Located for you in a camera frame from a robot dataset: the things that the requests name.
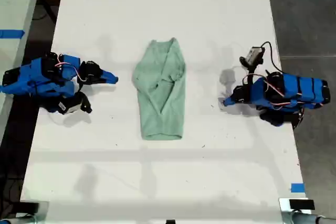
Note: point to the short blue tape piece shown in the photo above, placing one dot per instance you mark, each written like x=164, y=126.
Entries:
x=297, y=187

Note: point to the black camera box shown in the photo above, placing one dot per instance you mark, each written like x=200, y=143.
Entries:
x=255, y=54
x=68, y=107

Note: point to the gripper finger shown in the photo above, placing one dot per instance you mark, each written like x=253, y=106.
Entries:
x=233, y=103
x=235, y=97
x=107, y=80
x=106, y=74

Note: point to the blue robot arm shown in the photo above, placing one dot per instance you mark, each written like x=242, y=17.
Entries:
x=296, y=90
x=39, y=74

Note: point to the white side table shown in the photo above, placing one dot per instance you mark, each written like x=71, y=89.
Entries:
x=13, y=3

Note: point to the long blue tape strip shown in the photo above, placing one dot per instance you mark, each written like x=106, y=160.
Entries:
x=11, y=33

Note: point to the pale green t-shirt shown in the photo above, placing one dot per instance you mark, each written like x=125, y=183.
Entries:
x=160, y=90

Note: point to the black camera stalk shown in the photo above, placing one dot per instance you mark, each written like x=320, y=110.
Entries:
x=246, y=64
x=85, y=103

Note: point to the small black box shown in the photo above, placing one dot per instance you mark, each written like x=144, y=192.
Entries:
x=301, y=204
x=32, y=207

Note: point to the grey metal tube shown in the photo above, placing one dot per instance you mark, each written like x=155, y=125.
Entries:
x=15, y=220
x=307, y=218

